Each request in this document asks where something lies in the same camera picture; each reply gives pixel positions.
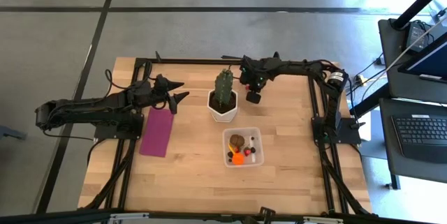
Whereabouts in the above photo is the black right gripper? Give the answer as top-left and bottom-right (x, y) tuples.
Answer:
(239, 55), (279, 105)

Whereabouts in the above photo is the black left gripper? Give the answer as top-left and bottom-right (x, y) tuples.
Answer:
(152, 73), (191, 115)

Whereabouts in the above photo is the brown toy kiwi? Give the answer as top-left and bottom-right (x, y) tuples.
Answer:
(229, 133), (245, 148)

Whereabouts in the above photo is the clear plastic tupperware container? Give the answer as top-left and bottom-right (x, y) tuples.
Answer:
(222, 126), (265, 168)

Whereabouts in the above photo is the green cactus plant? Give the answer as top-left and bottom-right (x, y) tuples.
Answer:
(214, 68), (234, 105)

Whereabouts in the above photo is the white plant pot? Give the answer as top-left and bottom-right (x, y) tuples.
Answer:
(207, 89), (240, 124)

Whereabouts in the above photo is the purple cloth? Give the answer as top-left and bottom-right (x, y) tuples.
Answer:
(138, 107), (175, 158)

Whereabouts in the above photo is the dark grey desk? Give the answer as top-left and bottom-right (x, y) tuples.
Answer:
(378, 17), (447, 190)

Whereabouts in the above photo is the grey furniture leg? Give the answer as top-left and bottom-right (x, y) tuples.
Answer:
(0, 125), (28, 142)

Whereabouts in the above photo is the black keyboard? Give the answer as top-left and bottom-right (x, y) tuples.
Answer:
(390, 114), (447, 165)

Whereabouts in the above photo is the black power adapter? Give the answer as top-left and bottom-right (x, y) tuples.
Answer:
(406, 21), (433, 53)

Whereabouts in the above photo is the black desk screen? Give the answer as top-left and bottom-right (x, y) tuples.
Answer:
(397, 30), (447, 84)

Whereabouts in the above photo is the black diagonal pole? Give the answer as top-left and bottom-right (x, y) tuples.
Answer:
(390, 0), (447, 30)

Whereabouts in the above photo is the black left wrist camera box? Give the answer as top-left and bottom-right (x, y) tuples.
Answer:
(127, 81), (153, 101)

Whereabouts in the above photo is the black aluminium table frame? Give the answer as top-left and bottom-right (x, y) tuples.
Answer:
(78, 51), (373, 218)

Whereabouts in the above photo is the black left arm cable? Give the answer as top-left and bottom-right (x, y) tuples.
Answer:
(103, 61), (154, 92)

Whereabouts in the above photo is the black camera mount rail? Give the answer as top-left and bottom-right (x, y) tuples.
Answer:
(0, 208), (447, 224)

